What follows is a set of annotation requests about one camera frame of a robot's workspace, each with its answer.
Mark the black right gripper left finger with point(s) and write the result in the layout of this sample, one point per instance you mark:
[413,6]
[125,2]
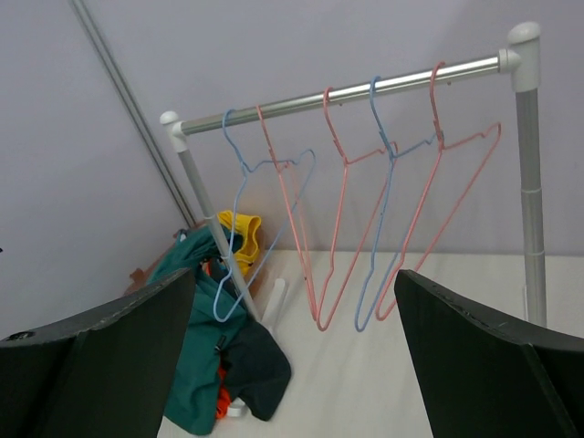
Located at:
[105,372]

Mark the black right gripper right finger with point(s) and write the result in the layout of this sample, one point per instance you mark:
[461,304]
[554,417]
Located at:
[484,373]

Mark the silver clothes rack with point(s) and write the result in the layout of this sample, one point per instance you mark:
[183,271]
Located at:
[521,60]

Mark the pink translucent plastic basket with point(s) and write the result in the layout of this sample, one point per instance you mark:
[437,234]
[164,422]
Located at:
[139,277]

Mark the teal green shorts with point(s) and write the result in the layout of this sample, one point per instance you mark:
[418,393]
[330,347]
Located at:
[192,399]

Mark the yellow shorts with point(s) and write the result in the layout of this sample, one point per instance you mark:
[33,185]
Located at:
[248,228]

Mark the blue wire hanger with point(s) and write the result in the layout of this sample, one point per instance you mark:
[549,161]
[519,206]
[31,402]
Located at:
[254,197]
[392,148]

